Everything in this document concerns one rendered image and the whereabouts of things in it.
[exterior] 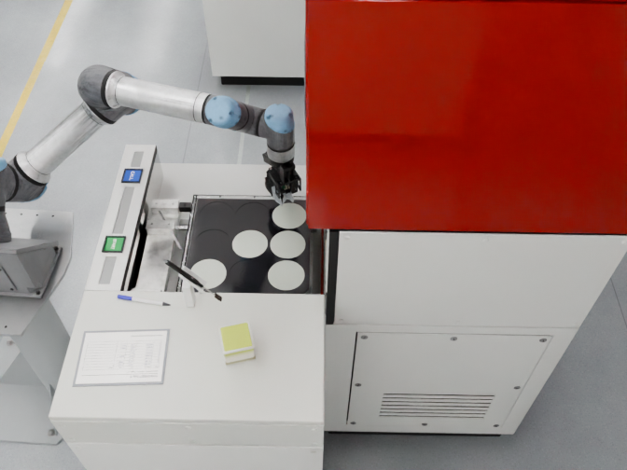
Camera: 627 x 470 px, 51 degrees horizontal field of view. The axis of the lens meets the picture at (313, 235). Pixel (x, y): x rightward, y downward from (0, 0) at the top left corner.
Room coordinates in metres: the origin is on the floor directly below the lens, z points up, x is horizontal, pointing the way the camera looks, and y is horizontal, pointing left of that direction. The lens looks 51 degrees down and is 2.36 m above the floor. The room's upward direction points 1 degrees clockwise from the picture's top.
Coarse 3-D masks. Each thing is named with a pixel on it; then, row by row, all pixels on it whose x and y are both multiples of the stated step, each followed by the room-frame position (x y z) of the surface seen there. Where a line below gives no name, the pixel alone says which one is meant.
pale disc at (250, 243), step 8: (248, 232) 1.20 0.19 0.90; (256, 232) 1.20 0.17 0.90; (240, 240) 1.17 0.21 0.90; (248, 240) 1.17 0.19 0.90; (256, 240) 1.17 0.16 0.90; (264, 240) 1.17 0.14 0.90; (240, 248) 1.14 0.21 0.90; (248, 248) 1.14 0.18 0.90; (256, 248) 1.14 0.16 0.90; (264, 248) 1.14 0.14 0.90; (248, 256) 1.11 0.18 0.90
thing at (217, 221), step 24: (216, 216) 1.26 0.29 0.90; (240, 216) 1.26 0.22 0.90; (264, 216) 1.26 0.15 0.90; (192, 240) 1.17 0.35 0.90; (216, 240) 1.17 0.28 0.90; (192, 264) 1.08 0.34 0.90; (240, 264) 1.08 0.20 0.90; (264, 264) 1.08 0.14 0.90; (216, 288) 1.00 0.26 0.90; (240, 288) 1.00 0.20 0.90; (264, 288) 1.00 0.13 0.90
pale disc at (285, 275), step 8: (280, 264) 1.08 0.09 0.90; (288, 264) 1.09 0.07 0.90; (296, 264) 1.09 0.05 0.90; (272, 272) 1.06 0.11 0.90; (280, 272) 1.06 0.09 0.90; (288, 272) 1.06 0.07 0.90; (296, 272) 1.06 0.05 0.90; (272, 280) 1.03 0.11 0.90; (280, 280) 1.03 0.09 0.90; (288, 280) 1.03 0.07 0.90; (296, 280) 1.03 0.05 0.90; (280, 288) 1.00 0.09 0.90; (288, 288) 1.00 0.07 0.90
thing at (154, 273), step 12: (156, 216) 1.27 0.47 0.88; (168, 216) 1.27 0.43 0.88; (180, 216) 1.29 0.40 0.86; (156, 240) 1.18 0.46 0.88; (168, 240) 1.18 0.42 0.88; (144, 252) 1.14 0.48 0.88; (156, 252) 1.14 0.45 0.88; (168, 252) 1.14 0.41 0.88; (144, 264) 1.09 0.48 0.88; (156, 264) 1.10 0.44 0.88; (144, 276) 1.05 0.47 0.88; (156, 276) 1.05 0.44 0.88; (168, 276) 1.07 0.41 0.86; (144, 288) 1.01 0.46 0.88; (156, 288) 1.01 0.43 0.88
